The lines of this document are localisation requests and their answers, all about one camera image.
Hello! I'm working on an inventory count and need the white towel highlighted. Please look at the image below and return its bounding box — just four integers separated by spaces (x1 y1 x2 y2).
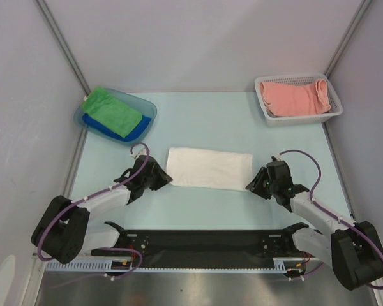
166 147 253 191

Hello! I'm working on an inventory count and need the pink towel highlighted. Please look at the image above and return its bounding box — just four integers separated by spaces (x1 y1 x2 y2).
259 78 331 117

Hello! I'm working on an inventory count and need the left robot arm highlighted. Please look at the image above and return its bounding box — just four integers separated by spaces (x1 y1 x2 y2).
31 155 172 264

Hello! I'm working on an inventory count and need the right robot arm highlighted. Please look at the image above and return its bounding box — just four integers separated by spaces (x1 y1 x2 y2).
246 160 383 290

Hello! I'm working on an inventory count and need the blue towel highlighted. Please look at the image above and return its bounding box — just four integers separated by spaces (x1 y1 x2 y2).
82 114 151 142

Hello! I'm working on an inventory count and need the white perforated plastic basket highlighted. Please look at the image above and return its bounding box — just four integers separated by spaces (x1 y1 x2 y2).
255 73 343 127

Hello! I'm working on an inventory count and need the teal plastic tray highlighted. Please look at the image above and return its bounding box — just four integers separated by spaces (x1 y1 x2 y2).
73 88 158 146

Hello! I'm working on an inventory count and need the green towel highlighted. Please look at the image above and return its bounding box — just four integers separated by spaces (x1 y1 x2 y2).
80 86 143 138

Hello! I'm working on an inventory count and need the white rounded object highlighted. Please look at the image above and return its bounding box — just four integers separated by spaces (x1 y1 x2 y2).
0 255 16 306

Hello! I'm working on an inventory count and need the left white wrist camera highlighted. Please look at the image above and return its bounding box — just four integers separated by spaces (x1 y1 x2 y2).
130 148 149 160

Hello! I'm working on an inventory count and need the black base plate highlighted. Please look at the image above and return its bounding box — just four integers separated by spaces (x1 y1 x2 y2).
91 222 307 270

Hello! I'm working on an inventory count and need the white slotted cable duct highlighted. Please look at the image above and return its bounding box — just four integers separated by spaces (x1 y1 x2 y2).
46 256 310 273

